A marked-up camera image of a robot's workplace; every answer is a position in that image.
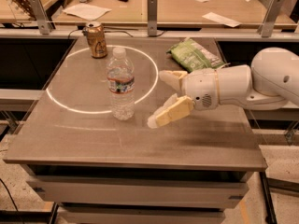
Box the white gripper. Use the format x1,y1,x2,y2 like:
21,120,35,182
148,68,219,129

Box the clear plastic water bottle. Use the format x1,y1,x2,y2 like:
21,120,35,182
107,47,135,120

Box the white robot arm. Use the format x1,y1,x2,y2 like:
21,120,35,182
148,48,299,129

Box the green snack bag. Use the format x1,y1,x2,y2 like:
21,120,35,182
166,38,226,73

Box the white paper slip right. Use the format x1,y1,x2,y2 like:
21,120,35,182
203,12,240,28

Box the gold soda can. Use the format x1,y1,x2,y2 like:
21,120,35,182
83,21,107,59

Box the white paper sheet left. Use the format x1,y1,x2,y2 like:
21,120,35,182
64,3,110,21

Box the white drawer cabinet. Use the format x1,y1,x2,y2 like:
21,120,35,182
27,175,249,224

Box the middle metal bracket post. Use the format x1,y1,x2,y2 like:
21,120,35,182
147,0,158,36

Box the metal bracket post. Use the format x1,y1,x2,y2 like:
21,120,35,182
147,0,158,36
29,0,53,35
258,0,284,37

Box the right metal bracket post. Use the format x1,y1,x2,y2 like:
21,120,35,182
258,0,284,37

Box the left metal bracket post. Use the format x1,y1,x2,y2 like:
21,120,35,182
29,0,53,35

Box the black floor cable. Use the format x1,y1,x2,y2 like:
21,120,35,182
0,178,24,224

